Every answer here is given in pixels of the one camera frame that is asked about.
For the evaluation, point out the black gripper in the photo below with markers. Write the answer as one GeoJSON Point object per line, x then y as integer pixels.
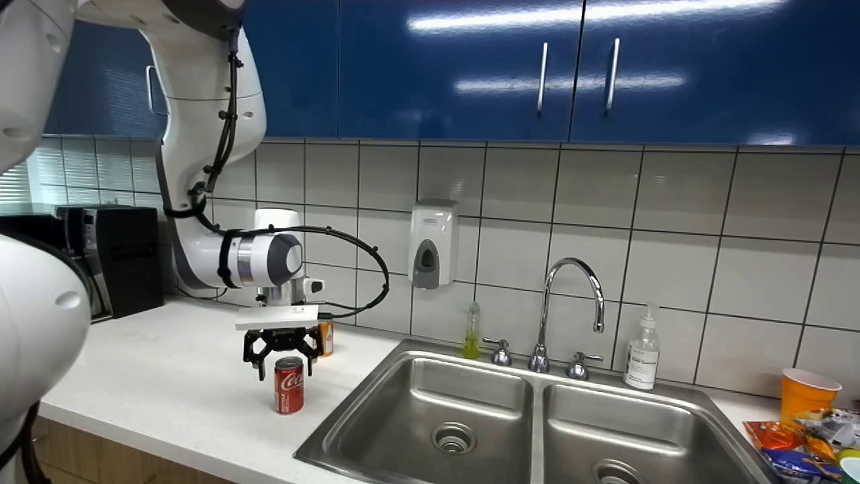
{"type": "Point", "coordinates": [283, 341]}

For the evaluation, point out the red cola can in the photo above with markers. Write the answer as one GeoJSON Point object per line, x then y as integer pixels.
{"type": "Point", "coordinates": [288, 392]}

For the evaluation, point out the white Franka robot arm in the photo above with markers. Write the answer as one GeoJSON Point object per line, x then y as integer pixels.
{"type": "Point", "coordinates": [217, 108]}

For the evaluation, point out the stainless steel double sink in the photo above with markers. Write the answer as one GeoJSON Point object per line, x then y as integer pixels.
{"type": "Point", "coordinates": [466, 405]}

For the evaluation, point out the black coffee maker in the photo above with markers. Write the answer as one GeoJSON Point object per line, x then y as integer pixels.
{"type": "Point", "coordinates": [131, 260]}

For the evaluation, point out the green dish soap bottle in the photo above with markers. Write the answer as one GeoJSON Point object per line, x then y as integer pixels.
{"type": "Point", "coordinates": [471, 341]}

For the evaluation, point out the wooden base cabinet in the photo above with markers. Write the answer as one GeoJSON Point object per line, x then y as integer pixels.
{"type": "Point", "coordinates": [116, 460]}

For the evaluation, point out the chrome gooseneck faucet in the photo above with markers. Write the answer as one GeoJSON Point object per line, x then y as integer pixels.
{"type": "Point", "coordinates": [544, 331]}

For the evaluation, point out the blue cabinet door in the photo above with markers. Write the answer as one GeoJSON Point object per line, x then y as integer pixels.
{"type": "Point", "coordinates": [97, 91]}
{"type": "Point", "coordinates": [734, 70]}
{"type": "Point", "coordinates": [466, 56]}
{"type": "Point", "coordinates": [296, 70]}

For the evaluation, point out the dark countertop appliance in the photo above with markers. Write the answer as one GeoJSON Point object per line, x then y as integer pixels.
{"type": "Point", "coordinates": [29, 226]}

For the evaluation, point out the clear pump soap bottle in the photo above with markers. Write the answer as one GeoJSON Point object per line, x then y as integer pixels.
{"type": "Point", "coordinates": [640, 358]}

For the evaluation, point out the red snack packet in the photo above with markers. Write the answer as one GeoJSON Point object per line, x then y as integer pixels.
{"type": "Point", "coordinates": [771, 436]}

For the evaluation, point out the orange plastic cup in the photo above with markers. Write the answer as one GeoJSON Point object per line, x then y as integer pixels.
{"type": "Point", "coordinates": [807, 398]}

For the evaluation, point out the blue snack packet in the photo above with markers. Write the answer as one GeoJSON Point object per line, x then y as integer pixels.
{"type": "Point", "coordinates": [796, 470]}

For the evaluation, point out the silver snack packet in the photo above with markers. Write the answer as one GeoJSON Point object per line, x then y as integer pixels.
{"type": "Point", "coordinates": [834, 427]}

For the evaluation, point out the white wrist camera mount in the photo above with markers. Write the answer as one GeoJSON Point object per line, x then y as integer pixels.
{"type": "Point", "coordinates": [277, 316]}

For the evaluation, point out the white wall outlet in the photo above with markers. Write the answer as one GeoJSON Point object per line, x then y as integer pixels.
{"type": "Point", "coordinates": [277, 220]}

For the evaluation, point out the white wall soap dispenser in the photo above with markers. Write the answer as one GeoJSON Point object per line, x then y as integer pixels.
{"type": "Point", "coordinates": [431, 237]}

